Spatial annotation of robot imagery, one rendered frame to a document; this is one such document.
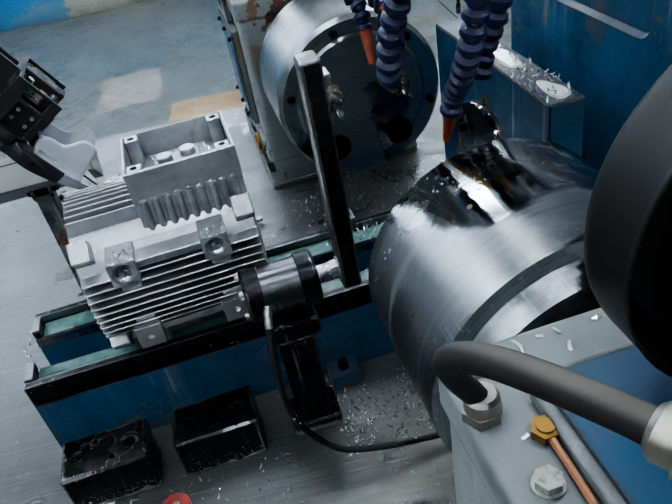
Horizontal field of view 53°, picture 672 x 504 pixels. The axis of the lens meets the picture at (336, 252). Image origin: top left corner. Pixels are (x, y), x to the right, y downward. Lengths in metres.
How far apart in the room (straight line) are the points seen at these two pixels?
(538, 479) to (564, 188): 0.26
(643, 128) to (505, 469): 0.18
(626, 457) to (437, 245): 0.25
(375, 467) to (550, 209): 0.41
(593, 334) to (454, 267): 0.13
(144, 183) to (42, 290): 0.57
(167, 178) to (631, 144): 0.54
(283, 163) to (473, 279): 0.84
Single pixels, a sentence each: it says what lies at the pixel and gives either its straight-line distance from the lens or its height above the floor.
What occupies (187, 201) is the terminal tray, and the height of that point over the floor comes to 1.10.
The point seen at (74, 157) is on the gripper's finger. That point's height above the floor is 1.14.
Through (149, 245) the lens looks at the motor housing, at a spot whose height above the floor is 1.06.
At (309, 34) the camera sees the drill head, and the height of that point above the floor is 1.15.
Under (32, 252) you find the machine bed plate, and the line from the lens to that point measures 1.39.
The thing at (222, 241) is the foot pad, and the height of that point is 1.06.
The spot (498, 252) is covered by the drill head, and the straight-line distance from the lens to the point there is 0.50.
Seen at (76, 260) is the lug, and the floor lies 1.08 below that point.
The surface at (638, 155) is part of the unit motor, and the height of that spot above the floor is 1.32.
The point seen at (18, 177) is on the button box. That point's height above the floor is 1.06.
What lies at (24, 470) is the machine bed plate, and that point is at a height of 0.80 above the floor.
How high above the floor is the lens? 1.46
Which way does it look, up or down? 36 degrees down
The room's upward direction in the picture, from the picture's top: 11 degrees counter-clockwise
